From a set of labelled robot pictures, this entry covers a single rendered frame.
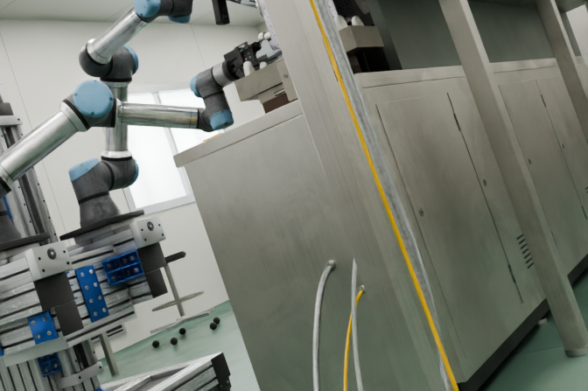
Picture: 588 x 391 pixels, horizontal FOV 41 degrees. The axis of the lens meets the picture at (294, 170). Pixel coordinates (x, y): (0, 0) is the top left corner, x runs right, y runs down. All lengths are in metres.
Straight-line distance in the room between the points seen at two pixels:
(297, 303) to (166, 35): 5.94
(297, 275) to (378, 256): 0.75
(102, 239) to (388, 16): 1.28
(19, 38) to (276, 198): 4.74
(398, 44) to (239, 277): 0.80
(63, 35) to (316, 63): 5.62
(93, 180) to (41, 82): 3.77
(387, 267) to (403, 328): 0.11
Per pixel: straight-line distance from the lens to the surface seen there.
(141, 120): 2.58
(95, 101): 2.41
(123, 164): 2.96
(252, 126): 2.14
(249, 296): 2.25
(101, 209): 2.86
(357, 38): 2.05
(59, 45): 6.89
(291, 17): 1.45
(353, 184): 1.41
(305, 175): 2.06
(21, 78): 6.50
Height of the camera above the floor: 0.63
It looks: 3 degrees up
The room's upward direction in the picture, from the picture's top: 19 degrees counter-clockwise
